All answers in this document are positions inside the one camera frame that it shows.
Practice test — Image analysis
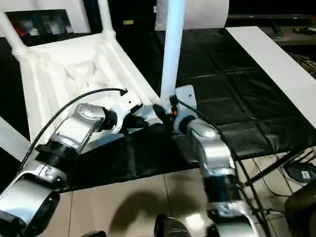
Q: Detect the white plastic table leg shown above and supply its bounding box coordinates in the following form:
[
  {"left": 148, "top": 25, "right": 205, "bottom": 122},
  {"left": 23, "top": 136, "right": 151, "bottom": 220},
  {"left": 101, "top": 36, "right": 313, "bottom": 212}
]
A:
[
  {"left": 0, "top": 11, "right": 28, "bottom": 58},
  {"left": 159, "top": 0, "right": 186, "bottom": 105},
  {"left": 0, "top": 115, "right": 33, "bottom": 163},
  {"left": 97, "top": 0, "right": 117, "bottom": 42}
]

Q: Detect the white plastic table top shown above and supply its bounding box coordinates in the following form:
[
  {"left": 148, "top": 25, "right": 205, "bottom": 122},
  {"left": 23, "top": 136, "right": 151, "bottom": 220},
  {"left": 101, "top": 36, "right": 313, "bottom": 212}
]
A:
[{"left": 13, "top": 33, "right": 165, "bottom": 143}]

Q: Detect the black work mat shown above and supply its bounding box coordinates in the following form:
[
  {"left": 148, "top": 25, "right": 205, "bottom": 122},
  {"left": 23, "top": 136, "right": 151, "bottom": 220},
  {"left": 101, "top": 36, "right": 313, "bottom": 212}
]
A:
[{"left": 0, "top": 26, "right": 316, "bottom": 193}]

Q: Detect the black sofa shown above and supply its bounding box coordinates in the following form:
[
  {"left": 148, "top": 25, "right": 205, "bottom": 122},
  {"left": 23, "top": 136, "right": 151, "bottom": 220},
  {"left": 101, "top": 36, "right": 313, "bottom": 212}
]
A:
[{"left": 83, "top": 0, "right": 316, "bottom": 36}]

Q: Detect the grey cushion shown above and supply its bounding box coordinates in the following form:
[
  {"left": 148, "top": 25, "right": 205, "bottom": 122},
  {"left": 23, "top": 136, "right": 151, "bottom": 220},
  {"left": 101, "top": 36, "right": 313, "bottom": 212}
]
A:
[{"left": 154, "top": 0, "right": 231, "bottom": 32}]

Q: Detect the black robot right foot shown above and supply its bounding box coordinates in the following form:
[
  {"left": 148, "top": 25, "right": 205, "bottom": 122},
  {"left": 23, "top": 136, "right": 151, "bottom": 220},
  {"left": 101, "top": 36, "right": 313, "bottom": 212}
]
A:
[{"left": 154, "top": 213, "right": 193, "bottom": 237}]

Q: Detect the black robot foot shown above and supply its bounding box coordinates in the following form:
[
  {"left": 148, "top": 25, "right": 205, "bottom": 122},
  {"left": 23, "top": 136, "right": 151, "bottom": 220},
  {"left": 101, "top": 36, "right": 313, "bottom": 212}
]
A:
[
  {"left": 154, "top": 213, "right": 193, "bottom": 237},
  {"left": 83, "top": 230, "right": 107, "bottom": 237}
]

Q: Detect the white flat board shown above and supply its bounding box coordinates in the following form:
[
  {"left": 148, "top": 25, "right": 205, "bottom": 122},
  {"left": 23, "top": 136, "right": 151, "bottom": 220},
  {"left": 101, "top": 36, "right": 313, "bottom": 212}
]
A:
[{"left": 225, "top": 25, "right": 316, "bottom": 122}]

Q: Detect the black floor stand foot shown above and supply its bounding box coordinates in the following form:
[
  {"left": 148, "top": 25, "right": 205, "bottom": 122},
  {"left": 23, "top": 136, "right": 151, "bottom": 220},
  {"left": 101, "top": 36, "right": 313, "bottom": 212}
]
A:
[{"left": 243, "top": 147, "right": 316, "bottom": 188}]

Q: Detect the black robot left foot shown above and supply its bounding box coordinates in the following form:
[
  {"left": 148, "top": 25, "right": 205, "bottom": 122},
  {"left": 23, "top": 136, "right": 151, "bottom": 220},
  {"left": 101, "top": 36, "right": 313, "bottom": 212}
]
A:
[{"left": 83, "top": 230, "right": 107, "bottom": 237}]

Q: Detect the black television with red logo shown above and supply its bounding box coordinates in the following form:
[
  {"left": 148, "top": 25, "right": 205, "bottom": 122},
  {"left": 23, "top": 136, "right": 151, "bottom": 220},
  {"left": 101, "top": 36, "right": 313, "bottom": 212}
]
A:
[{"left": 228, "top": 14, "right": 316, "bottom": 20}]

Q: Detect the white sideboard cabinet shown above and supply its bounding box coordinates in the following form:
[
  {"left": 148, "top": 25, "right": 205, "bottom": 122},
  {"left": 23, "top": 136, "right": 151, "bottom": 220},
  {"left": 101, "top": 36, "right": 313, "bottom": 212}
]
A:
[{"left": 0, "top": 0, "right": 94, "bottom": 40}]

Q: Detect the black wifi router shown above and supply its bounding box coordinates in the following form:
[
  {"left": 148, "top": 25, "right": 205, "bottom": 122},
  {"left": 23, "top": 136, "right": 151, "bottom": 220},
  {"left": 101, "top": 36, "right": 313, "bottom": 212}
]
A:
[{"left": 283, "top": 161, "right": 316, "bottom": 185}]

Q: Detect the dark low tv bench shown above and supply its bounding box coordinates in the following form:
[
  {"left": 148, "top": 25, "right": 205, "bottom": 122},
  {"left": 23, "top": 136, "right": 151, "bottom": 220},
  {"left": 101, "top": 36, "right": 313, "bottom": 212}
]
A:
[{"left": 261, "top": 18, "right": 316, "bottom": 70}]

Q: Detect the red packet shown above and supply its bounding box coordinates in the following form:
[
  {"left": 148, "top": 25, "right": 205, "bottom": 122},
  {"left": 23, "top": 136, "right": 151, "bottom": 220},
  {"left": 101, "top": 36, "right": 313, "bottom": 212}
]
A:
[{"left": 13, "top": 21, "right": 27, "bottom": 38}]

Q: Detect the black remote control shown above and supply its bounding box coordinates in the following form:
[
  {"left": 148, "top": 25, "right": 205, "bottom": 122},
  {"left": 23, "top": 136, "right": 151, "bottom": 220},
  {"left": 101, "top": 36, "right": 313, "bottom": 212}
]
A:
[{"left": 292, "top": 27, "right": 315, "bottom": 34}]

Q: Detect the dark brown textured stool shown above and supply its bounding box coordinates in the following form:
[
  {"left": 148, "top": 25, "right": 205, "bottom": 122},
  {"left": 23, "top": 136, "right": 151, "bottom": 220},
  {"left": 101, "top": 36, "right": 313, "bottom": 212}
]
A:
[{"left": 283, "top": 187, "right": 316, "bottom": 237}]

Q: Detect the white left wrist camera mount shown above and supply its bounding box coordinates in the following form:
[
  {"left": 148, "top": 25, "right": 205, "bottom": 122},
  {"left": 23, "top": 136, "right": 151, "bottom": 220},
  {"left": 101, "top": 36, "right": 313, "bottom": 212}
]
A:
[{"left": 112, "top": 94, "right": 144, "bottom": 134}]

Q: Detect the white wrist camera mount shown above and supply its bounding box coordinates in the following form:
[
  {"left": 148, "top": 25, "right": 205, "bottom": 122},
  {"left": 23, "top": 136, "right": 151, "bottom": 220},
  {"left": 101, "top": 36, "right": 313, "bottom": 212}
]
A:
[
  {"left": 112, "top": 94, "right": 144, "bottom": 134},
  {"left": 169, "top": 84, "right": 198, "bottom": 136}
]

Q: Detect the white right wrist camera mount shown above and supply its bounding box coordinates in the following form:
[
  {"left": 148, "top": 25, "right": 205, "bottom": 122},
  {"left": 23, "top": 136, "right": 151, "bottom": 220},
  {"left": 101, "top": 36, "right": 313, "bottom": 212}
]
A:
[{"left": 169, "top": 84, "right": 198, "bottom": 136}]

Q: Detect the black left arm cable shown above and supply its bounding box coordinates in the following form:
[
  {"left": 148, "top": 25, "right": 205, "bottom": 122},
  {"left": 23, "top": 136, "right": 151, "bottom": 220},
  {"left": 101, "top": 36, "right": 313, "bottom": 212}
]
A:
[{"left": 20, "top": 87, "right": 129, "bottom": 169}]

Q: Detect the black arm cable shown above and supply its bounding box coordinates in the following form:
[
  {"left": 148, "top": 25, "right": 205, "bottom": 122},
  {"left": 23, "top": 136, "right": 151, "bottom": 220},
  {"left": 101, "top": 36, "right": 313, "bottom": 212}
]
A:
[
  {"left": 20, "top": 87, "right": 129, "bottom": 169},
  {"left": 172, "top": 94, "right": 273, "bottom": 237}
]

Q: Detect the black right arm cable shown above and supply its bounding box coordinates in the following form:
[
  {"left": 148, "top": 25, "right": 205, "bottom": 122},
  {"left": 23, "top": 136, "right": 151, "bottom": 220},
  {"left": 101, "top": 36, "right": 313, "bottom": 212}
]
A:
[{"left": 172, "top": 94, "right": 273, "bottom": 237}]

